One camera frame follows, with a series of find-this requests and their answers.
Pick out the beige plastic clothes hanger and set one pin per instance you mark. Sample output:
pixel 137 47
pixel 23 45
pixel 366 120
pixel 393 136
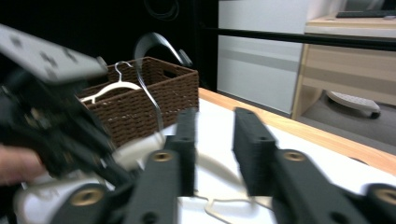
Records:
pixel 218 166
pixel 140 149
pixel 120 85

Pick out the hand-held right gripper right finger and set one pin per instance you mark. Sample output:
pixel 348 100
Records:
pixel 253 155

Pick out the black horizontal rail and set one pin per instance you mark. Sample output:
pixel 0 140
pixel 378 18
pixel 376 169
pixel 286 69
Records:
pixel 311 38

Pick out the white cabinet panel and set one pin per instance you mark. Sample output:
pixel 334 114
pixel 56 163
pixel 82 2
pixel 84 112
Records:
pixel 258 68

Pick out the light wooden desk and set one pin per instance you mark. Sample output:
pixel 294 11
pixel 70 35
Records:
pixel 342 68

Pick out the brown woven basket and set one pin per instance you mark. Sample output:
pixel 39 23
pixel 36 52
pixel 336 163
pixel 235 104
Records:
pixel 143 105

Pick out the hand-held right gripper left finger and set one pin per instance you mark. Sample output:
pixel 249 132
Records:
pixel 184 146

